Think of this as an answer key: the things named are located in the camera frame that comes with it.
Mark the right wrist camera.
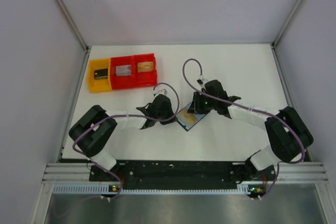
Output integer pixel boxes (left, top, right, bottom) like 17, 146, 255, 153
196, 75, 208, 86

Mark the right red plastic bin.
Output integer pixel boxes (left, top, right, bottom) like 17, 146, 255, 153
133, 53, 158, 88

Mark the yellow plastic bin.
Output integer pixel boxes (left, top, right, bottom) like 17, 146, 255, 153
87, 58, 112, 93

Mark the black card in bin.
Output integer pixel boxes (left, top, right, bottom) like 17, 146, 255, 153
94, 68, 109, 80

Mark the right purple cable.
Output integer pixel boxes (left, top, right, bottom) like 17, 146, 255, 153
182, 58, 307, 200

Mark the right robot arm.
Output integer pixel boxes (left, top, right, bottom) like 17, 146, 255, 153
188, 79, 313, 178

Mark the gold credit card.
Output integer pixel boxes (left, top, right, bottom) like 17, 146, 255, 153
181, 110, 197, 126

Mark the gold card in bin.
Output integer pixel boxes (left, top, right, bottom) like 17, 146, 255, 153
137, 61, 154, 72

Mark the purple cable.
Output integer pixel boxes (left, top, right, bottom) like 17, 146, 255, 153
72, 82, 181, 201
182, 58, 307, 200

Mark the middle red plastic bin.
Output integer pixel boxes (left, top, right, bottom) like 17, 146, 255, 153
110, 56, 135, 90

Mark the silver card in bin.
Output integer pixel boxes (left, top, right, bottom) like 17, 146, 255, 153
115, 65, 132, 77

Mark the red plastic bin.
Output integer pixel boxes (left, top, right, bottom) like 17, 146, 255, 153
110, 56, 135, 90
133, 53, 158, 88

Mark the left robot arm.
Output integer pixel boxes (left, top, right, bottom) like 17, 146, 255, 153
69, 94, 176, 170

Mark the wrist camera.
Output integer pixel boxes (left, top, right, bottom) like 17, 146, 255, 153
196, 75, 208, 86
152, 87, 167, 98

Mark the white slotted cable duct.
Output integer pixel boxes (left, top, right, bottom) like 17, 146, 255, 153
52, 183, 256, 196

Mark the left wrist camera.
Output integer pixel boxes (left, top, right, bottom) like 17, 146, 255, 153
152, 87, 167, 98

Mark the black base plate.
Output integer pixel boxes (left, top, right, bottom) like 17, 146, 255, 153
89, 160, 275, 190

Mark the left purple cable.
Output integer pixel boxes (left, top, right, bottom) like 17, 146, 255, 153
72, 82, 181, 201

